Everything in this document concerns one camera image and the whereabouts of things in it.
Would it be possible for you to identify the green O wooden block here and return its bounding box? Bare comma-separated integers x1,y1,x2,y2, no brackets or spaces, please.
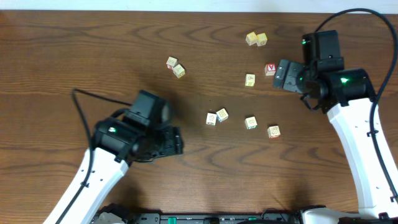
206,113,217,126

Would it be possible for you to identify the red-edged spiral block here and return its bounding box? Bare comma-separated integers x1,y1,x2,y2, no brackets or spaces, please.
267,126,280,139

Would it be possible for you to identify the green-edged wooden block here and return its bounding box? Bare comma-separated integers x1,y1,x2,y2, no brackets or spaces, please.
244,116,257,129

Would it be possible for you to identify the blue-edged wooden block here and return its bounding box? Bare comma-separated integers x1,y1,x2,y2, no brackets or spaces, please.
216,108,229,122

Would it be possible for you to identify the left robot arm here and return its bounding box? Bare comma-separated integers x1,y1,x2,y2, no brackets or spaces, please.
46,90,183,223

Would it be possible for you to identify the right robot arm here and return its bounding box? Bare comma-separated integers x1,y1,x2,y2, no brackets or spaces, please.
273,30,397,223

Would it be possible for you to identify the red letter A block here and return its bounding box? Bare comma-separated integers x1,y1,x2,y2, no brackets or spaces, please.
264,63,277,76

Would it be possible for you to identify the yellow number 8 block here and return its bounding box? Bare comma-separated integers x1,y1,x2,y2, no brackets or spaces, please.
245,74,256,86

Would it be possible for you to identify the yellow-top block right of pair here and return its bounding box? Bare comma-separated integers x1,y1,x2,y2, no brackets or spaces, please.
256,33,268,47

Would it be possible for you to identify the yellow-top block of pair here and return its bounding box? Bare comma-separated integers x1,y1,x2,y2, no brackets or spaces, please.
246,32,257,45
256,33,268,47

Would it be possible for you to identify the yellow-top block left of pair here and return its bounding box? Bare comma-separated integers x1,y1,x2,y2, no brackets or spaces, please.
246,32,257,45

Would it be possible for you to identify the yellow letter G block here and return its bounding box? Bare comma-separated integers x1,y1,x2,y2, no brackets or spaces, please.
173,64,185,78

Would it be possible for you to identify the red-edged wooden block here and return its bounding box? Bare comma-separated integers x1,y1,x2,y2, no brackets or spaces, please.
166,57,178,70

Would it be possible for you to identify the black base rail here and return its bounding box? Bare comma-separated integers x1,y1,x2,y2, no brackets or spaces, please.
90,203,327,224

